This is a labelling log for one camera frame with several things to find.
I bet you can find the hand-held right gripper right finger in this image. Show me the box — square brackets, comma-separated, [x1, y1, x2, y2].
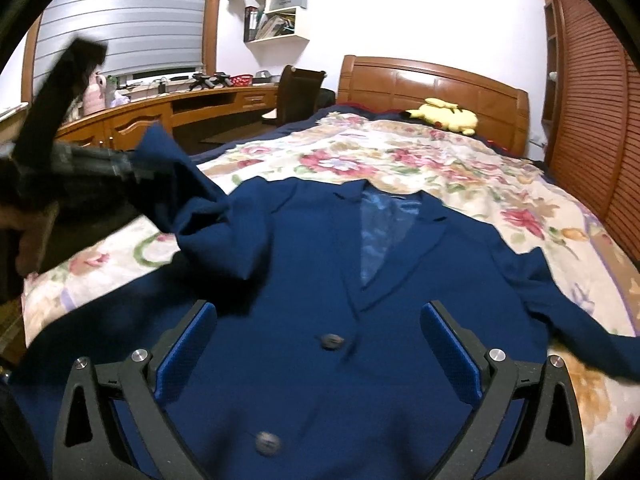
[420, 300, 586, 480]

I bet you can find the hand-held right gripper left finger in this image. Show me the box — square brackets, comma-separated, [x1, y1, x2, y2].
[52, 300, 218, 480]

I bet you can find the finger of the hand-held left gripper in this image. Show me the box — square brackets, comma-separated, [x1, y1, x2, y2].
[51, 141, 157, 182]
[14, 39, 109, 162]

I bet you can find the navy blue blazer jacket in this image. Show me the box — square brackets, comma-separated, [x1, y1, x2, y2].
[10, 125, 638, 480]

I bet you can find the person's left hand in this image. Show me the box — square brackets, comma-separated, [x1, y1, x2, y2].
[15, 206, 59, 277]

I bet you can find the pink plush toy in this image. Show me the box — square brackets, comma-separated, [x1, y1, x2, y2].
[81, 70, 107, 116]

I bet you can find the dark cloth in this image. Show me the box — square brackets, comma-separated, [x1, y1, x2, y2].
[0, 175, 147, 311]

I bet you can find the wooden desk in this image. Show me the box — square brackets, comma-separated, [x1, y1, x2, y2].
[54, 82, 281, 155]

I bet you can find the grey window blind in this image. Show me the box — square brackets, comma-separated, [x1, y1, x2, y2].
[36, 0, 215, 87]

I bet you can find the black tripod stand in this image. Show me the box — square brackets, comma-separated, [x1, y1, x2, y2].
[191, 72, 234, 92]

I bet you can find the floral blanket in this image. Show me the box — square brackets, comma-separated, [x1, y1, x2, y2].
[22, 110, 640, 480]

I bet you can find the black binder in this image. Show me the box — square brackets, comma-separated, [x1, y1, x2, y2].
[243, 6, 260, 43]

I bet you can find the dark wooden chair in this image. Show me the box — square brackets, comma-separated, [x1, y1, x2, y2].
[261, 65, 327, 127]

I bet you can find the yellow plush toy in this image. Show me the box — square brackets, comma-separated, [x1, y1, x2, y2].
[404, 97, 478, 136]

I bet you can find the wooden bed headboard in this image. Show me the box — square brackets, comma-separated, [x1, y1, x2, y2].
[337, 55, 530, 158]

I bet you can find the wooden louvred wardrobe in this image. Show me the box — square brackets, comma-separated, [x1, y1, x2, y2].
[536, 0, 640, 258]

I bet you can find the white wall shelf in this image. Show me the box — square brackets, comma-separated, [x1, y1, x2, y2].
[243, 0, 316, 45]

